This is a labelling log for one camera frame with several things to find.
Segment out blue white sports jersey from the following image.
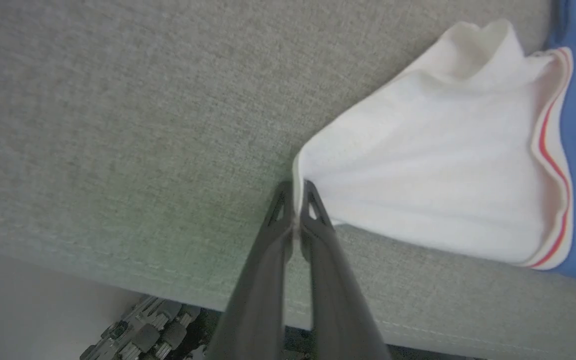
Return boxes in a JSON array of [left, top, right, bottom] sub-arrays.
[[292, 0, 576, 289]]

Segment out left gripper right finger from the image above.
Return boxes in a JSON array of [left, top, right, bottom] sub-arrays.
[[299, 179, 392, 360]]

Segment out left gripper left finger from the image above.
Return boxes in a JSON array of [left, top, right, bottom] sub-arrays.
[[207, 180, 296, 360]]

